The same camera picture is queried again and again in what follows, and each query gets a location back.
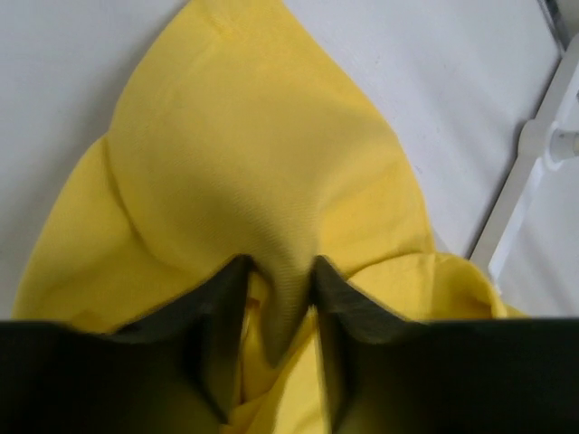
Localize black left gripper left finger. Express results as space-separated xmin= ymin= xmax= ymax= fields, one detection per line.
xmin=1 ymin=256 xmax=252 ymax=433

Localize white clothes rack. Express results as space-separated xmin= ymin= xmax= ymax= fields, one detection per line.
xmin=470 ymin=43 xmax=578 ymax=286

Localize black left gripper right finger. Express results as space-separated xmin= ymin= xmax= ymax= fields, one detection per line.
xmin=311 ymin=257 xmax=578 ymax=433

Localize yellow trousers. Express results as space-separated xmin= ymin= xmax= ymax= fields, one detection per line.
xmin=13 ymin=1 xmax=517 ymax=433

